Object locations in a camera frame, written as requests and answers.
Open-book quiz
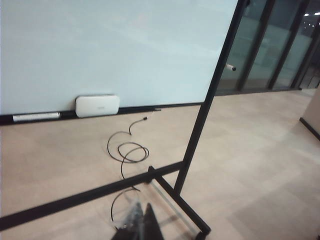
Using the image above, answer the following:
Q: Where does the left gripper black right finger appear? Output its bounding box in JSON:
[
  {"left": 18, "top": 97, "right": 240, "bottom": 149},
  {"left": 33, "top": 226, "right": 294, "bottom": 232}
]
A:
[{"left": 144, "top": 202, "right": 165, "bottom": 240}]

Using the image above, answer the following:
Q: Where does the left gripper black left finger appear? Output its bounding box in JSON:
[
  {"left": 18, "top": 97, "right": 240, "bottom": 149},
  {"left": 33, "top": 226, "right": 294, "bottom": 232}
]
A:
[{"left": 112, "top": 202, "right": 145, "bottom": 240}]

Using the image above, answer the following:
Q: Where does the white whiteboard eraser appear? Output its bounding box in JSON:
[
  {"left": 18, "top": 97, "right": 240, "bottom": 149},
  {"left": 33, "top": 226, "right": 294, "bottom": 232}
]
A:
[{"left": 74, "top": 93, "right": 120, "bottom": 118}]

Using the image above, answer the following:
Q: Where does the white marker with black cap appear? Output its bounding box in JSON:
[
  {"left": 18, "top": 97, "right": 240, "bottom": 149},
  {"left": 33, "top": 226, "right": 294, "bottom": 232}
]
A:
[{"left": 11, "top": 111, "right": 76, "bottom": 124}]

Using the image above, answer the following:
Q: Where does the white glass whiteboard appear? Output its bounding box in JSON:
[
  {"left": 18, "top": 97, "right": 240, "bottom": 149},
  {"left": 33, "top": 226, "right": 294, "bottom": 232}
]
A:
[{"left": 0, "top": 0, "right": 241, "bottom": 126}]

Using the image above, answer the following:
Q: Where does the black framed glass partition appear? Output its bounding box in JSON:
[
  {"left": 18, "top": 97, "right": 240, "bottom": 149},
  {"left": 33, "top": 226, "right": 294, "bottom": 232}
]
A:
[{"left": 216, "top": 0, "right": 320, "bottom": 97}]

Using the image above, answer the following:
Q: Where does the black power cable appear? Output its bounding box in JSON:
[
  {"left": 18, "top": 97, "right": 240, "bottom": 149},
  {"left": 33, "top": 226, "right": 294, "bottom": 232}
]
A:
[{"left": 106, "top": 115, "right": 151, "bottom": 227}]

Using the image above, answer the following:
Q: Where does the black whiteboard stand frame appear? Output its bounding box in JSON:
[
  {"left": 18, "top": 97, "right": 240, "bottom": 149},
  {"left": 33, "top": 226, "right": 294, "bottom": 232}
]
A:
[{"left": 0, "top": 0, "right": 252, "bottom": 240}]

